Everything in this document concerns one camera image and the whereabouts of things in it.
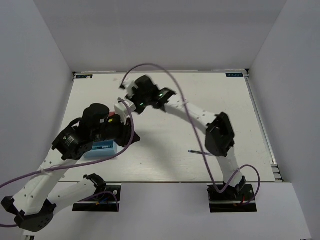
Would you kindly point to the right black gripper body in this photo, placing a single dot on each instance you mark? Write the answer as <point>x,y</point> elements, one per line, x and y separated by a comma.
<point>140,100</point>

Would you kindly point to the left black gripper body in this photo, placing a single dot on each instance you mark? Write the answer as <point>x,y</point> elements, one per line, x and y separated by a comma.
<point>116,130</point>

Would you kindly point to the blue ink pen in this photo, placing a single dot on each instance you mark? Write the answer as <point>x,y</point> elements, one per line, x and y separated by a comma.
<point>200,153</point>

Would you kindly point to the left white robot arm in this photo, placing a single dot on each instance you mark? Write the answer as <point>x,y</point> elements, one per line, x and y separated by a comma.
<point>34,206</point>

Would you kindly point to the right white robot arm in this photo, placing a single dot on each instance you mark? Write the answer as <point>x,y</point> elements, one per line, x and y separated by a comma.
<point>217,128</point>

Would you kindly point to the pink blue tiered organizer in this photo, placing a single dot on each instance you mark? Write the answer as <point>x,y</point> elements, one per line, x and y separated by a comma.
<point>102,150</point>

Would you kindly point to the left table corner label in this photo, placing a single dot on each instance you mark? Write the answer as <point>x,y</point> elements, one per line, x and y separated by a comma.
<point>84,76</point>

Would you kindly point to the table corner label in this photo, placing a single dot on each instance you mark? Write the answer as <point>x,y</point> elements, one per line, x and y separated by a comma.
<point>234,75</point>
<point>84,76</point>

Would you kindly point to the right table corner label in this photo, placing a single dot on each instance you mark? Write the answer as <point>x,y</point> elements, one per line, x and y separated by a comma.
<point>234,75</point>

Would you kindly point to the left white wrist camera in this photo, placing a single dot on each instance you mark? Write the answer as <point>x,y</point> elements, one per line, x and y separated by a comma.
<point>123,108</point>

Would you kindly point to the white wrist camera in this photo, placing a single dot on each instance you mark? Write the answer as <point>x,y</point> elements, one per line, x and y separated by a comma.
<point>123,108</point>
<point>128,85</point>

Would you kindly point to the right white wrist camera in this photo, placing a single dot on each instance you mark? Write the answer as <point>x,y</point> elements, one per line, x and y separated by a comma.
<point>128,85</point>

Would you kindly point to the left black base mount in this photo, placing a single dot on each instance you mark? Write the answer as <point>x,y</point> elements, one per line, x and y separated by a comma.
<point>103,203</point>

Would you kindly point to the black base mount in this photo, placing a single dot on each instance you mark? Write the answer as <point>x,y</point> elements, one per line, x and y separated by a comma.
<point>224,202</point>
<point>103,203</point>

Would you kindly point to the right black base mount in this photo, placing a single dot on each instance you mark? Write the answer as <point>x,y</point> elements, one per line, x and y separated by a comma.
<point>224,202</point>

